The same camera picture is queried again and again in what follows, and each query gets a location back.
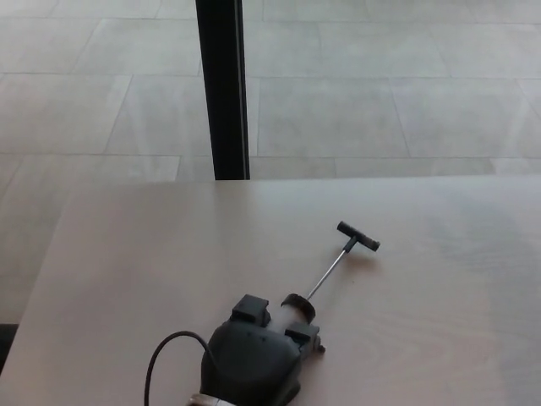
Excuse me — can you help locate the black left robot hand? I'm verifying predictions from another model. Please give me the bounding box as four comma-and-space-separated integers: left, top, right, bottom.
199, 294, 326, 403

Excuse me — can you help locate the white air pump black handle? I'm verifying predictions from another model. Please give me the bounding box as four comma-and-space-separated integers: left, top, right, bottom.
265, 220, 381, 335

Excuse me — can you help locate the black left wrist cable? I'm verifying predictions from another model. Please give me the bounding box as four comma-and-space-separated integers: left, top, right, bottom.
145, 331, 210, 406

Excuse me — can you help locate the black vertical frame post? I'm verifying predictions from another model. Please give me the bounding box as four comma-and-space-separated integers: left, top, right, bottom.
195, 0, 251, 181

